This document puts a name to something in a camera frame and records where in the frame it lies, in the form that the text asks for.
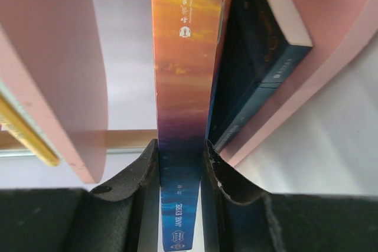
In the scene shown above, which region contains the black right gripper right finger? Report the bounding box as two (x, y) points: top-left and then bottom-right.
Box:
(201, 142), (377, 251)

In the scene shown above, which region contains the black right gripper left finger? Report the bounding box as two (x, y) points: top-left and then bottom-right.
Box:
(1, 140), (159, 252)

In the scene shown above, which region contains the yellow Little Prince book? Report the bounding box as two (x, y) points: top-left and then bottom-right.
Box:
(1, 95), (60, 166)

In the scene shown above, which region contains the dark blue book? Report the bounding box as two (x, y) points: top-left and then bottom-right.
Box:
(208, 0), (313, 152)

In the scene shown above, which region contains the blue Jane Eyre book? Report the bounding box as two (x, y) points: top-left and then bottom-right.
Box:
(151, 0), (231, 251)

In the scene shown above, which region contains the pink three-tier shelf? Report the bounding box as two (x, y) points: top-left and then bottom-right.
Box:
(1, 0), (377, 184)

